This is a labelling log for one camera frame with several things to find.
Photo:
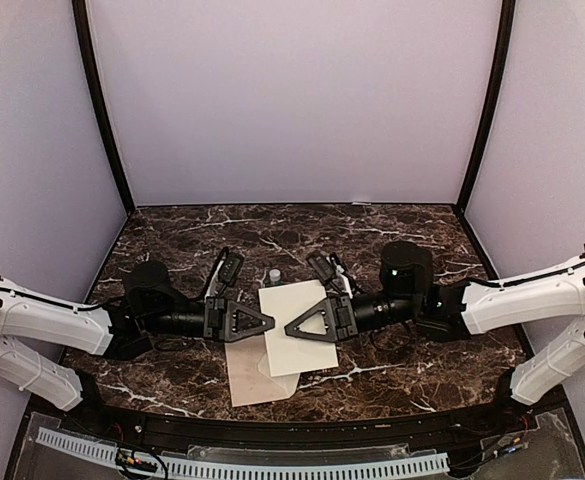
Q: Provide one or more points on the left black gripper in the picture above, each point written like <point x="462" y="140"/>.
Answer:
<point x="215" y="320"/>

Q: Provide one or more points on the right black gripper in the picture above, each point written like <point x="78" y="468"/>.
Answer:
<point x="342" y="316"/>

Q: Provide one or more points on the beige paper envelope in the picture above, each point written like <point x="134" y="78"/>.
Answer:
<point x="250" y="379"/>

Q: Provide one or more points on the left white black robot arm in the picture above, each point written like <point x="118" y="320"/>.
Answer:
<point x="119" y="329"/>

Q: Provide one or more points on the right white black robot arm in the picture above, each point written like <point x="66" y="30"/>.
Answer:
<point x="471" y="306"/>

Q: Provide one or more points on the white green glue stick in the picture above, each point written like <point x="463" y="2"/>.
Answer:
<point x="275" y="277"/>

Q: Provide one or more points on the black curved front rail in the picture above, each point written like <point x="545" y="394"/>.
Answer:
<point x="455" y="429"/>

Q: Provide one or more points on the small circuit board with wires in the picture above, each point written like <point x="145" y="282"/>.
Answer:
<point x="128" y="462"/>

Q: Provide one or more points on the white slotted cable duct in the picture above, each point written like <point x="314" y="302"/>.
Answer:
<point x="226" y="463"/>

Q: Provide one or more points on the left black frame post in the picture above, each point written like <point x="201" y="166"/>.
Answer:
<point x="96" y="92"/>

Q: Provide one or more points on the black frame post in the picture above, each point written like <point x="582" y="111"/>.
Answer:
<point x="96" y="92"/>
<point x="488" y="111"/>

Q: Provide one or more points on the right black frame post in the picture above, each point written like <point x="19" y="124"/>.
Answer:
<point x="488" y="111"/>

